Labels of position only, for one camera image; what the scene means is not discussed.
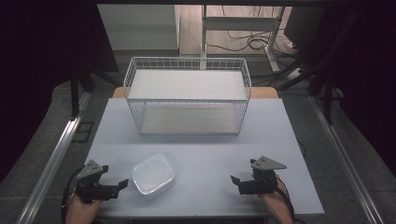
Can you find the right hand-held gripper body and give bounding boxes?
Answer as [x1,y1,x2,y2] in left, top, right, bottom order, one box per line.
[249,155,288,196]

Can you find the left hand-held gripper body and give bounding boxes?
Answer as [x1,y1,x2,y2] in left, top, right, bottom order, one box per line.
[75,160,110,203]

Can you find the white plastic lidded container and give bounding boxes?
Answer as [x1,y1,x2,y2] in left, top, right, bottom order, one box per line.
[131,153,177,199]

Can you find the white wire two-tier rack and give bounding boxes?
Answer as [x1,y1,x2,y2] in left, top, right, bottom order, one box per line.
[122,56,253,136]

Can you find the person's left hand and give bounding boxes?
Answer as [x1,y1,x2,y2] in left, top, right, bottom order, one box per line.
[64,191,105,224]

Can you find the wooden table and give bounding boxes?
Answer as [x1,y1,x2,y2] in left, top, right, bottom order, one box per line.
[111,86,279,100]

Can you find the black stand leg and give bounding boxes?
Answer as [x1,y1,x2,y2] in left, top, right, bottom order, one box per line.
[69,70,98,121]
[322,77,335,126]

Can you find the dark curtain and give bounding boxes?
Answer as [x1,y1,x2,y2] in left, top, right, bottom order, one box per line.
[306,4,396,178]
[0,0,120,185]

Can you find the white cabinet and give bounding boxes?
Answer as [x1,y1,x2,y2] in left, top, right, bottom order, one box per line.
[96,4,181,52]

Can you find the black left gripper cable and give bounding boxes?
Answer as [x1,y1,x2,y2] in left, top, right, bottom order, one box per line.
[61,167,86,224]

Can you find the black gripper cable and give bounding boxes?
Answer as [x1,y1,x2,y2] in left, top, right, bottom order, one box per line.
[275,175,306,224]
[61,167,86,224]

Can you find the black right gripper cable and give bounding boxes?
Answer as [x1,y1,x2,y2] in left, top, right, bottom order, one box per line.
[275,175,306,224]

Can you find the aluminium rail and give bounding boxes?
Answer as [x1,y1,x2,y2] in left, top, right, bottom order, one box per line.
[15,91,93,224]
[308,92,385,224]

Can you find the black floor cables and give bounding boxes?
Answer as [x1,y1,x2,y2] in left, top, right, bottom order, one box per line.
[205,5,307,90]

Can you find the white metal desk frame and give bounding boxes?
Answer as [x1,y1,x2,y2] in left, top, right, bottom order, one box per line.
[200,4,286,75]

